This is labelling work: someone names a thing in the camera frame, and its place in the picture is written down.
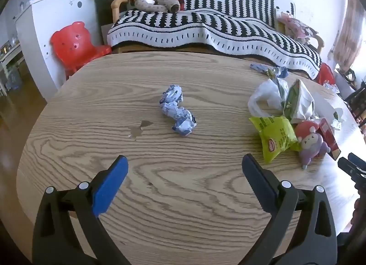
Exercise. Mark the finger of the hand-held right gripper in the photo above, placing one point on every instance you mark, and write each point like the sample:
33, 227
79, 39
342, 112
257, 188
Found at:
357, 160
347, 168

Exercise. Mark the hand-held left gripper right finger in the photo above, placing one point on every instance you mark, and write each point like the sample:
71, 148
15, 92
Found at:
258, 185

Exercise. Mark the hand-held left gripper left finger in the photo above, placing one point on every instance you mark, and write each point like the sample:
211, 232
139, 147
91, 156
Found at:
110, 188

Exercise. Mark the blue white paper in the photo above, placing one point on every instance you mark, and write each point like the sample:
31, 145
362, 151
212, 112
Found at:
174, 110

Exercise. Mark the red box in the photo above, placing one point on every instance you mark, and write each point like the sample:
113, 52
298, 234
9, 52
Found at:
328, 135

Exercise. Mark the pink purple toy figure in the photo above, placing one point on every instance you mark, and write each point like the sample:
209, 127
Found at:
310, 142

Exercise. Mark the small crumpled white paper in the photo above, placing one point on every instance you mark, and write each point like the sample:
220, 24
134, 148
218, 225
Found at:
337, 118

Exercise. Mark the yellow green snack packet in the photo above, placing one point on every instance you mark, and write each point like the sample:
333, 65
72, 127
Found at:
274, 136

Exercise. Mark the black chair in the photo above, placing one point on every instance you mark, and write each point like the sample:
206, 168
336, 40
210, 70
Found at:
357, 96

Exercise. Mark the green white packet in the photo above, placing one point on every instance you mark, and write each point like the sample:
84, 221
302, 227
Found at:
297, 102

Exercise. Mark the white plastic bag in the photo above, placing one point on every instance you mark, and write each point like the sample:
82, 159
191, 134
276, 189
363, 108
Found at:
266, 96

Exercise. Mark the red plastic bag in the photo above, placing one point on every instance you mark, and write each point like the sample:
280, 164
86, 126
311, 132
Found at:
324, 75

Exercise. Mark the blue white wrapper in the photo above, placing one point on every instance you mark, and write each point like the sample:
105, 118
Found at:
260, 67

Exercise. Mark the patterned curtain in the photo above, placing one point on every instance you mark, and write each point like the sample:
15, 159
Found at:
348, 30

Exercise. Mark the red bear chair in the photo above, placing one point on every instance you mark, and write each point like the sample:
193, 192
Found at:
74, 42

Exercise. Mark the black-white striped sofa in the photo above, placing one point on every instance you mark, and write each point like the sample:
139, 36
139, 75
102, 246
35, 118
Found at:
200, 22

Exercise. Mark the wooden sofa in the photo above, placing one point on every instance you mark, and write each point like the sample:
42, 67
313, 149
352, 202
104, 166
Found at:
115, 8

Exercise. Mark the white cabinet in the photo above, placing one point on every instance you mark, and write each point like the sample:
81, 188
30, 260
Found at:
48, 16

